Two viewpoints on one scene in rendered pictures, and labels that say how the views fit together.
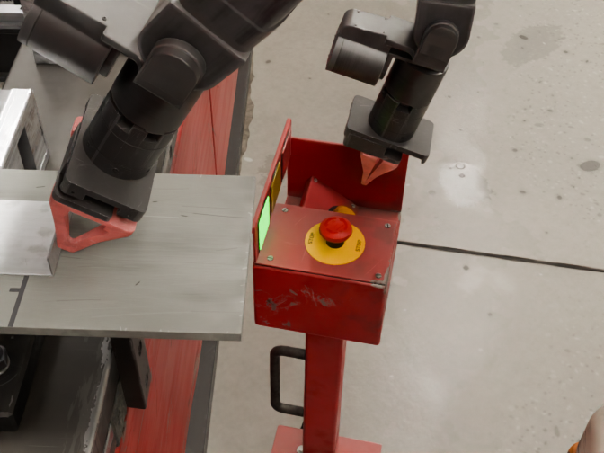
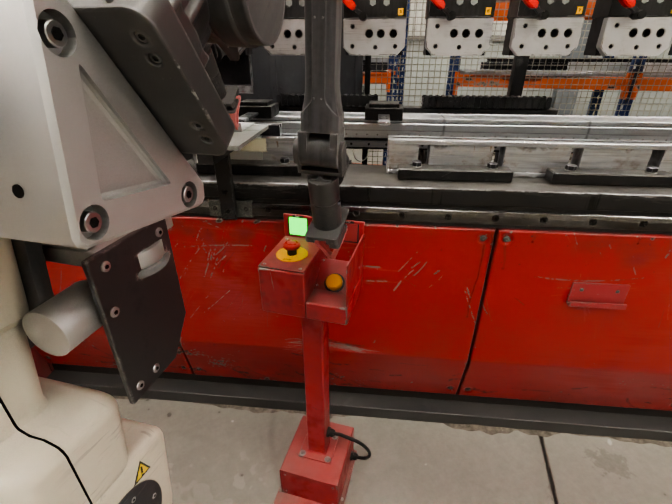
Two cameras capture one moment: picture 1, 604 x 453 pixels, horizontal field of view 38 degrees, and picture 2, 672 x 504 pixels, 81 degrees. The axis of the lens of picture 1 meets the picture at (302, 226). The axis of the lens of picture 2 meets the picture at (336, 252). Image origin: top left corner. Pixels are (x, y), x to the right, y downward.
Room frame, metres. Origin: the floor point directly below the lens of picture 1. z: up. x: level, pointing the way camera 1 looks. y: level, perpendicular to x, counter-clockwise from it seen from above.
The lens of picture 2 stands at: (0.87, -0.81, 1.20)
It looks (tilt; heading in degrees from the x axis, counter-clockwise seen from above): 28 degrees down; 95
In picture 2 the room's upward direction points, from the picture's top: straight up
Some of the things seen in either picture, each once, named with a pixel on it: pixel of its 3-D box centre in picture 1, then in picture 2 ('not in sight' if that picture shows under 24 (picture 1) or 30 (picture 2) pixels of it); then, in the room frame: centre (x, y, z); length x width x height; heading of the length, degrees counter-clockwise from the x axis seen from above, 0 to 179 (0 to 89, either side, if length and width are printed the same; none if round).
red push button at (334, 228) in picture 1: (335, 235); (291, 249); (0.71, -0.04, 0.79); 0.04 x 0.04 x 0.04
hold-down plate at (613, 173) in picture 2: not in sight; (608, 177); (1.50, 0.25, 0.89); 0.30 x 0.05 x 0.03; 179
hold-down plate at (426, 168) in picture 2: not in sight; (453, 172); (1.10, 0.26, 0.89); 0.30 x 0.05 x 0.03; 179
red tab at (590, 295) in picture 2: not in sight; (599, 295); (1.52, 0.15, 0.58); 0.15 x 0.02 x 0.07; 179
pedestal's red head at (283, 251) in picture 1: (333, 230); (313, 266); (0.76, -0.04, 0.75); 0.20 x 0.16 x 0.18; 169
